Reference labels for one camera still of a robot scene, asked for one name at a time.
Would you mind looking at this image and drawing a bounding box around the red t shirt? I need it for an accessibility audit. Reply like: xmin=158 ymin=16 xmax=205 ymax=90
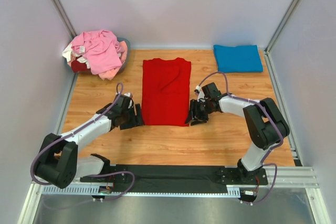
xmin=141 ymin=58 xmax=191 ymax=126

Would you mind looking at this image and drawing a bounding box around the pink t shirt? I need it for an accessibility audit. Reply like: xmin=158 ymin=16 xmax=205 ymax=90
xmin=71 ymin=30 xmax=123 ymax=75

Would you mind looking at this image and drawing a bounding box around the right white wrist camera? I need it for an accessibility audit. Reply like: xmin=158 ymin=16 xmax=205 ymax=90
xmin=194 ymin=86 xmax=205 ymax=101

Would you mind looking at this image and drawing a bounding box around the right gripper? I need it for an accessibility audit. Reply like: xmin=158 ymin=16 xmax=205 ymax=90
xmin=184 ymin=100 xmax=213 ymax=127

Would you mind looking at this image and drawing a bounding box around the folded blue t shirt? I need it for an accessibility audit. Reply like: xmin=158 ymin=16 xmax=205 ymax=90
xmin=213 ymin=45 xmax=264 ymax=73

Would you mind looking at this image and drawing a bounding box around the white cream garment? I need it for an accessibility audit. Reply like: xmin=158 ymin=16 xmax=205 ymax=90
xmin=62 ymin=43 xmax=79 ymax=65

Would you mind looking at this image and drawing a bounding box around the grey laundry basket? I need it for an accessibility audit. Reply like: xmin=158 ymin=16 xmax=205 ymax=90
xmin=117 ymin=37 xmax=131 ymax=73

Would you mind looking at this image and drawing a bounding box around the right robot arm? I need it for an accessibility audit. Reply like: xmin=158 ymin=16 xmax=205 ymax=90
xmin=185 ymin=82 xmax=290 ymax=185

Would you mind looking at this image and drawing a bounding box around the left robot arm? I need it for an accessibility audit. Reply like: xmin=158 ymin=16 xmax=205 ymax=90
xmin=30 ymin=93 xmax=144 ymax=189

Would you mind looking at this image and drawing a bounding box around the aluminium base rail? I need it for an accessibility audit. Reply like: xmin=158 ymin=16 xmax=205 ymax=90
xmin=41 ymin=165 xmax=318 ymax=198

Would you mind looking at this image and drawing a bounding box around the light pink garment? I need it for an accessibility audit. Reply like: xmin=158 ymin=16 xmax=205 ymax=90
xmin=99 ymin=40 xmax=129 ymax=81

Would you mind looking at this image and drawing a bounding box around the dark red garment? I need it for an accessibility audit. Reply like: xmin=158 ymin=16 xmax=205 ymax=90
xmin=70 ymin=60 xmax=90 ymax=73

